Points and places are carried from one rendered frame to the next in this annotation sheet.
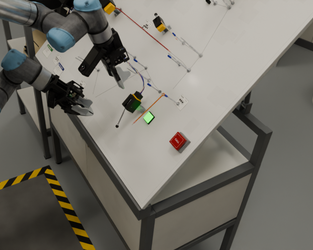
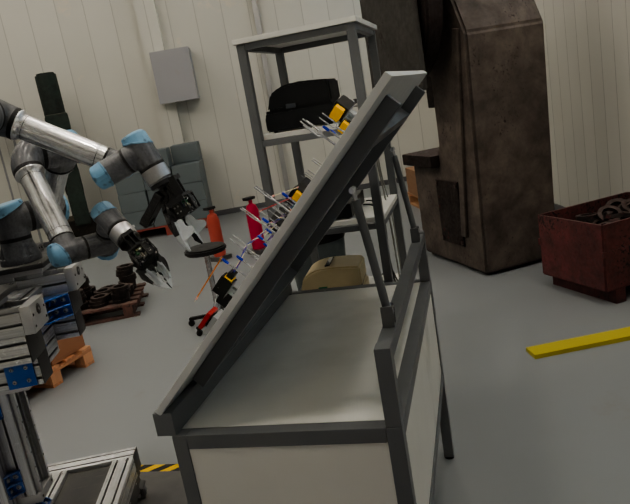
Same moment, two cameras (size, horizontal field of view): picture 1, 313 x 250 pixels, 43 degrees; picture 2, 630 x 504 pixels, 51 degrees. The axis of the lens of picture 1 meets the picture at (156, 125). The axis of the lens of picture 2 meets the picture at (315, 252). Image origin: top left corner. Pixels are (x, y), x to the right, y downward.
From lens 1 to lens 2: 1.60 m
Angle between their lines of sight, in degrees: 52
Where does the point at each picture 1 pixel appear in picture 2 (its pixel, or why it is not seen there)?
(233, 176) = (335, 430)
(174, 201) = (221, 431)
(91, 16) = (129, 150)
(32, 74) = (108, 224)
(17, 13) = (79, 152)
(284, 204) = not seen: outside the picture
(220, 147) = (370, 396)
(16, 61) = (98, 209)
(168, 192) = (229, 421)
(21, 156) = not seen: hidden behind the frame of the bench
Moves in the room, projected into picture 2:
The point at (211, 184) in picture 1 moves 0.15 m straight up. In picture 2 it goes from (290, 429) to (279, 373)
